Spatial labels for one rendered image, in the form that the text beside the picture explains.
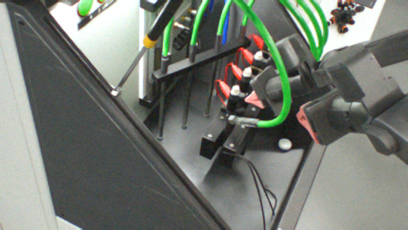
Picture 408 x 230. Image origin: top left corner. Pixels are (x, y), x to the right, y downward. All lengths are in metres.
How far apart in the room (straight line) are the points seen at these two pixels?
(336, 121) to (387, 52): 0.29
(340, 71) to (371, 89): 0.04
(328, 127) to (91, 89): 0.40
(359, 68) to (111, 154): 0.51
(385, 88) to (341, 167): 2.00
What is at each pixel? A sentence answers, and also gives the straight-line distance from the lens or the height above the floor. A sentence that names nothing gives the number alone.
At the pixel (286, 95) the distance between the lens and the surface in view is 0.89.
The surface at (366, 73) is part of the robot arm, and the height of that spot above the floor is 1.54.
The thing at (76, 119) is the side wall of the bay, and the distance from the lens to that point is 0.91.
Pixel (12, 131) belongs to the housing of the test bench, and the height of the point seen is 1.09.
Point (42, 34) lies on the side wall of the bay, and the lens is 0.82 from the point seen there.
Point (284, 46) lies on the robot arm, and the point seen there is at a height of 1.33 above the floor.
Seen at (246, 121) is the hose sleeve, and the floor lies 1.17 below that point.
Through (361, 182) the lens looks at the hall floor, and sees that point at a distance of 2.59.
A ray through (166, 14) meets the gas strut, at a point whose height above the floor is 1.53.
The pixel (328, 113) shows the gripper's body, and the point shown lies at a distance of 0.72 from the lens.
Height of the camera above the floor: 1.89
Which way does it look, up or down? 45 degrees down
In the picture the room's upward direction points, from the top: 9 degrees clockwise
